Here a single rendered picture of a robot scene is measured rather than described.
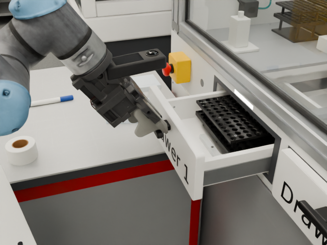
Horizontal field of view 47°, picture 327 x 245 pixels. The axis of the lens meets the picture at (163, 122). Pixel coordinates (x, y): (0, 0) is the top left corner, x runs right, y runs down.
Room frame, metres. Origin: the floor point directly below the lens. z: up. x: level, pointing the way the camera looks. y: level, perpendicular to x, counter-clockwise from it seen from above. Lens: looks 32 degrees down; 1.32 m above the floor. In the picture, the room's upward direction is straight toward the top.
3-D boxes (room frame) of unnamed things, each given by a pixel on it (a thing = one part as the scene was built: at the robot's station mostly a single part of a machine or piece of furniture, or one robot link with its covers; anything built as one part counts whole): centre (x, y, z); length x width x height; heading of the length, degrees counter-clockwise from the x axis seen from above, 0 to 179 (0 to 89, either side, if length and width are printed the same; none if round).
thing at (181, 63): (1.01, -0.04, 0.88); 0.07 x 0.05 x 0.07; 18
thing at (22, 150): (0.74, 0.34, 0.78); 0.07 x 0.07 x 0.04
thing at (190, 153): (0.66, -0.02, 0.87); 0.29 x 0.02 x 0.11; 18
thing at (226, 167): (0.72, -0.22, 0.86); 0.40 x 0.26 x 0.06; 108
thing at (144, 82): (1.12, 0.08, 0.77); 0.13 x 0.09 x 0.02; 109
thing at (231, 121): (0.72, -0.21, 0.87); 0.22 x 0.18 x 0.06; 108
